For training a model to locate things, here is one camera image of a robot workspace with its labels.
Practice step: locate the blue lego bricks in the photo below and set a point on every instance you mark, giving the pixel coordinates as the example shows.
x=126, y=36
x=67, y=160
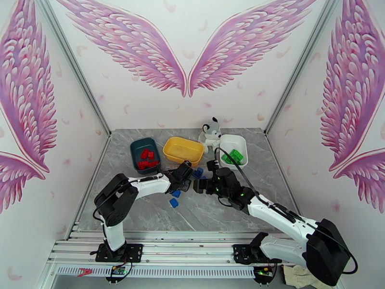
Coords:
x=197, y=173

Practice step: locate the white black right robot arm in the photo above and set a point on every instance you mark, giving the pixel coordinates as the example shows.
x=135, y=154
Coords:
x=328, y=252

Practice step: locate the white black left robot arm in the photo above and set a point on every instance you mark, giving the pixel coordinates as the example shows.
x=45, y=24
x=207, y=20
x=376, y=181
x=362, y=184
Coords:
x=115, y=200

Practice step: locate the yellow plastic container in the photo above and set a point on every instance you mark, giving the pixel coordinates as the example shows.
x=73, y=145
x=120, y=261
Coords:
x=183, y=149

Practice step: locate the white plastic container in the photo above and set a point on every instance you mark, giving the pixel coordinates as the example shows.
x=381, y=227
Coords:
x=231, y=142

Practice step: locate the dark teal plastic container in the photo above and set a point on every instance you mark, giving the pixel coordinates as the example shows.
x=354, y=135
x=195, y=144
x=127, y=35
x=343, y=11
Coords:
x=135, y=152

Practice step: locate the grey white plush husky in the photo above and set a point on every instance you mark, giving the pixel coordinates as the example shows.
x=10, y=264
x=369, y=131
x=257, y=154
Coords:
x=210, y=134

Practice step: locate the green circuit board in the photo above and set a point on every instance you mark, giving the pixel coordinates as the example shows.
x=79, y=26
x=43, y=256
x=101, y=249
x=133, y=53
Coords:
x=264, y=270
x=118, y=270

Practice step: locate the white work glove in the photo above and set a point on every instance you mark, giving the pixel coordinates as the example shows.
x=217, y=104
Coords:
x=294, y=276

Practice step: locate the red clip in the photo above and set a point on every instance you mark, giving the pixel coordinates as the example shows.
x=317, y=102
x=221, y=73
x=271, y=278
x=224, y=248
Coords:
x=84, y=271

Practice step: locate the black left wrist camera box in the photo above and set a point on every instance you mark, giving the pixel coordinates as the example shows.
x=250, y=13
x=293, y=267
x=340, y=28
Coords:
x=188, y=168

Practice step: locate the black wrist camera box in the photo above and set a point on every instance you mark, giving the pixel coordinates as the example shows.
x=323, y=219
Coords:
x=188, y=168
x=211, y=166

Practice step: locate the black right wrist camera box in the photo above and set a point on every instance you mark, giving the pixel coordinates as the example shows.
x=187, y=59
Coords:
x=211, y=166

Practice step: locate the aluminum base rail frame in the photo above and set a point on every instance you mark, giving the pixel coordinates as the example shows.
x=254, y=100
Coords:
x=186, y=246

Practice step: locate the aluminum table side rail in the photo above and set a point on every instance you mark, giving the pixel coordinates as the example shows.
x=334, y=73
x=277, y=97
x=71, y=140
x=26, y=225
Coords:
x=100, y=160
x=270, y=145

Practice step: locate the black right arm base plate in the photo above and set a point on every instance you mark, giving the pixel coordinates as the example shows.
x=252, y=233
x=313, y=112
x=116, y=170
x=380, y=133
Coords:
x=240, y=255

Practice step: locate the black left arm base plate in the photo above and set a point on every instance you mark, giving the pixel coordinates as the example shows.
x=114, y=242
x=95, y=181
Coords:
x=135, y=252

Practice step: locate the aluminum frame post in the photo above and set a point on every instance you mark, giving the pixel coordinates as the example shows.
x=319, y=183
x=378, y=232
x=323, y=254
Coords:
x=71, y=56
x=306, y=56

